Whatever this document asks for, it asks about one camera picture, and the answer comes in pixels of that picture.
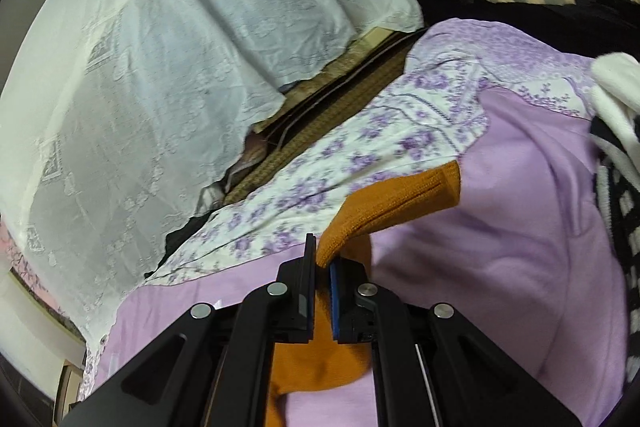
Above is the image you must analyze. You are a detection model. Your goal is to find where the white fluffy garment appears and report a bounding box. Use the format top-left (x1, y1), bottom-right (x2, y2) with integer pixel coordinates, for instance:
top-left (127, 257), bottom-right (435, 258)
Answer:
top-left (591, 53), bottom-right (639, 153)

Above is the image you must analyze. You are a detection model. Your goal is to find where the brown woven mat stack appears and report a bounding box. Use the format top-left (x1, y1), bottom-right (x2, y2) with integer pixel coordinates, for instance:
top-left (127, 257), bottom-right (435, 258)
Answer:
top-left (215, 28), bottom-right (423, 207)

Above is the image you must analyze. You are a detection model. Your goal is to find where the white lace cover cloth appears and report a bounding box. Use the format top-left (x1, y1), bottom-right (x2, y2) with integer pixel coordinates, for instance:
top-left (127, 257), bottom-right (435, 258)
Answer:
top-left (0, 0), bottom-right (426, 343)

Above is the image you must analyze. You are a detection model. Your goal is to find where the floral purple white quilt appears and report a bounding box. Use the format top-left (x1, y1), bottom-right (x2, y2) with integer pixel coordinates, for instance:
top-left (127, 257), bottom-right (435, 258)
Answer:
top-left (147, 18), bottom-right (594, 285)

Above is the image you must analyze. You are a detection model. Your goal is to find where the black white striped garment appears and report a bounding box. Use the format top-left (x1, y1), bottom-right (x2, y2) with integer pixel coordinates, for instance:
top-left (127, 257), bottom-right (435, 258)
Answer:
top-left (588, 116), bottom-right (640, 388)

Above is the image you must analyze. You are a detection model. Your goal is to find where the purple bed sheet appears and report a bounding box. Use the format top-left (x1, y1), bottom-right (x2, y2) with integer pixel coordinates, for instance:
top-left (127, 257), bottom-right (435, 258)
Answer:
top-left (92, 88), bottom-right (628, 426)

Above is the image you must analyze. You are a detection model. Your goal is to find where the orange knit sweater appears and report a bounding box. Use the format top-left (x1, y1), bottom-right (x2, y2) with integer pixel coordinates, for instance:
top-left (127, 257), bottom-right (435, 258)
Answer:
top-left (265, 161), bottom-right (461, 427)

